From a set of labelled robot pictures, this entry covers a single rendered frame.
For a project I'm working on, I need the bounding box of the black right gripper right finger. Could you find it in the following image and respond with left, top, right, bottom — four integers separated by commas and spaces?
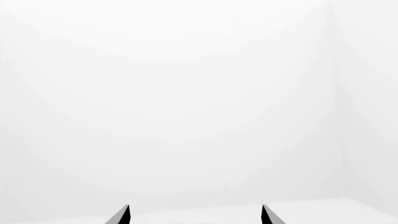
261, 203, 287, 224

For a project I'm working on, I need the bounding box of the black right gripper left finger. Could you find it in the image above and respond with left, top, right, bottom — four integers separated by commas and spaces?
104, 203, 131, 224

